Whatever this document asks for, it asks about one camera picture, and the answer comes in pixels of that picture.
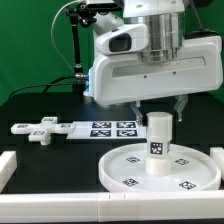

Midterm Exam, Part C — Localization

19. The white marker tag sheet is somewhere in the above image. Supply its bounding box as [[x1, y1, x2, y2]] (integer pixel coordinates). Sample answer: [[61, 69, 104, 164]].
[[67, 121, 146, 140]]

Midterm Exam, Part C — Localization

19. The black cable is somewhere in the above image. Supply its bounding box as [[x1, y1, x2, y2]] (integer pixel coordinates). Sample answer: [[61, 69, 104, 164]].
[[7, 75, 88, 101]]

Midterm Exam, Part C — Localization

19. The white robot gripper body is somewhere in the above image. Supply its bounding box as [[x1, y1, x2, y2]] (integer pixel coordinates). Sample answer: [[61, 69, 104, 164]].
[[89, 36, 223, 105]]

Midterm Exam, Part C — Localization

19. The white front fence bar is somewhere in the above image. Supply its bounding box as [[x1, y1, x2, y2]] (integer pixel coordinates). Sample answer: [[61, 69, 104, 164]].
[[0, 190, 224, 223]]

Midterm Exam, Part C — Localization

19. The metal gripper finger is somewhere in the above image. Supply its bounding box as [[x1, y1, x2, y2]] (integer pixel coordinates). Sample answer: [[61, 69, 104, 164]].
[[130, 101, 144, 126], [174, 95, 188, 122]]

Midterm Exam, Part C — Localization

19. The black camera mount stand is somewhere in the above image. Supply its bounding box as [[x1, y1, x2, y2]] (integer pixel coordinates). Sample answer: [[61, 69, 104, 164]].
[[65, 3, 96, 93]]

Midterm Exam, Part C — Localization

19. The white left fence block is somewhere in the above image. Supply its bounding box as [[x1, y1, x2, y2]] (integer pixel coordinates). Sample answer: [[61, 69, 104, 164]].
[[0, 151, 17, 193]]

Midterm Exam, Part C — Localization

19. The white fence block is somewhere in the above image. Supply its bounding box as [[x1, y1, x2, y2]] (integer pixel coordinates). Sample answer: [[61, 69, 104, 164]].
[[210, 147, 224, 181], [0, 151, 17, 193]]

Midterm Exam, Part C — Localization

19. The white cross-shaped table base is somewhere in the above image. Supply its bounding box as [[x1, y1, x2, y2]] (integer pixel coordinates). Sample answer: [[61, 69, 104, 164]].
[[11, 117, 76, 145]]

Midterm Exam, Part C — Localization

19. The white round table top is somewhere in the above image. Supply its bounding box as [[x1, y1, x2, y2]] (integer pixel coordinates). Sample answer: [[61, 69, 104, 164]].
[[98, 143, 221, 192]]

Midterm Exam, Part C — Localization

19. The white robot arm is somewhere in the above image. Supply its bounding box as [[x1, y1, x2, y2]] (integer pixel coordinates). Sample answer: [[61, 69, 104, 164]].
[[85, 0, 223, 122]]

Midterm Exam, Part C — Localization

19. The grey cable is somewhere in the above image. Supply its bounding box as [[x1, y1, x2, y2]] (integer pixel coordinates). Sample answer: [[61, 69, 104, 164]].
[[50, 0, 88, 75]]

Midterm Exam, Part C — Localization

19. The white right fence block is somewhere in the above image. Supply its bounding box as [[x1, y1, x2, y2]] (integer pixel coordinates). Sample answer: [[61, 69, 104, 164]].
[[210, 147, 224, 181]]

